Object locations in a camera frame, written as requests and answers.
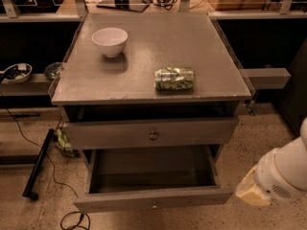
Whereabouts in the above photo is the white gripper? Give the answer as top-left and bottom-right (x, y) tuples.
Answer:
(235, 147), (306, 207)

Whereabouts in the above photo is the grey drawer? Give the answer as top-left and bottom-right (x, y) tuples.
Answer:
(63, 104), (238, 150)
(75, 146), (232, 213)

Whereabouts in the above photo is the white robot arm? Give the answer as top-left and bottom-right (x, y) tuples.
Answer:
(235, 119), (307, 206)

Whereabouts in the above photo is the grey top drawer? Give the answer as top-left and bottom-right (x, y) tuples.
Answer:
(63, 104), (238, 150)

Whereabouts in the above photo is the grey wooden drawer cabinet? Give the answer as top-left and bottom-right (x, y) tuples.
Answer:
(48, 11), (256, 165)

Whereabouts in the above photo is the green chip bag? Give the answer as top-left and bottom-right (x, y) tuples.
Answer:
(154, 67), (195, 91)

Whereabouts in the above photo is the green bag on floor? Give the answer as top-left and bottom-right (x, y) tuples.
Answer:
(55, 122), (79, 158)

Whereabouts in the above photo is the white ceramic bowl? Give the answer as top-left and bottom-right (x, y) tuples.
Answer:
(92, 28), (129, 58)

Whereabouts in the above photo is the black metal bar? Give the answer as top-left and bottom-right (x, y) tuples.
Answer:
(22, 129), (55, 200)

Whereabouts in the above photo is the dark green plate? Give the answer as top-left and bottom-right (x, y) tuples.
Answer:
(44, 62), (62, 80)

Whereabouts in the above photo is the black monitor stand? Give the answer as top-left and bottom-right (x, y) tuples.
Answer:
(96, 0), (149, 12)

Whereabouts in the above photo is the grey low shelf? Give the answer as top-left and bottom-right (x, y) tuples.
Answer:
(0, 74), (52, 97)

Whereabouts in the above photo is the white bowl on shelf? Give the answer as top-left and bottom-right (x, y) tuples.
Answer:
(0, 63), (33, 83)

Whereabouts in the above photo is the black floor cable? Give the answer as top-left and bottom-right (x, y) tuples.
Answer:
(0, 89), (92, 230)

